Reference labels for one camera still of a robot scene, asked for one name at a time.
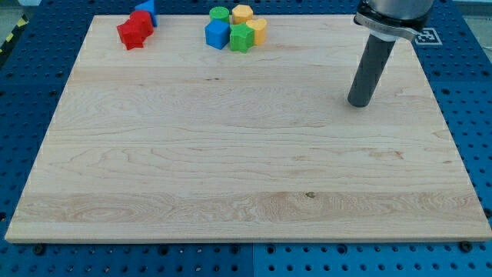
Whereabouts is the blue triangle block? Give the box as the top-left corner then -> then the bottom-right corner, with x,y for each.
135,0 -> 158,27

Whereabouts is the orange hexagon block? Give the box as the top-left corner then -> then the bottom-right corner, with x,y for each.
231,5 -> 254,25

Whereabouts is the red round block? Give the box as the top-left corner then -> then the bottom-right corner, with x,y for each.
129,10 -> 154,38

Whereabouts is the red star block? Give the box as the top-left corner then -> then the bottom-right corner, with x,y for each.
116,20 -> 144,50

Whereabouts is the green cylinder block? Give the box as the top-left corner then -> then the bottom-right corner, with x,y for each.
209,6 -> 230,24

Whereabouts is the white fiducial marker tag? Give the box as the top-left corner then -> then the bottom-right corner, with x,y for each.
414,27 -> 442,45

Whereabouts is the green star block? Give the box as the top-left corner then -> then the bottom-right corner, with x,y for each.
230,23 -> 254,53

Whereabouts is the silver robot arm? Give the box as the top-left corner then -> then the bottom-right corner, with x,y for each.
354,0 -> 434,42

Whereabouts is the black yellow hazard tape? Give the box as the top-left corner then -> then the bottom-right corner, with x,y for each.
1,14 -> 29,57

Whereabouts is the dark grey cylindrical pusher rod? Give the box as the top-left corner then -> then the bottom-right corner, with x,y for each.
347,35 -> 396,108

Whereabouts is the yellow heart block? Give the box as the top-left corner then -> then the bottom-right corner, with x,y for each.
246,18 -> 268,45

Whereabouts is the blue cube block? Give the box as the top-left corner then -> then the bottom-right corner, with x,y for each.
204,19 -> 231,49

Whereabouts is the light wooden board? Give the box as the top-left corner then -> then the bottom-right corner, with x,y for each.
5,15 -> 491,244

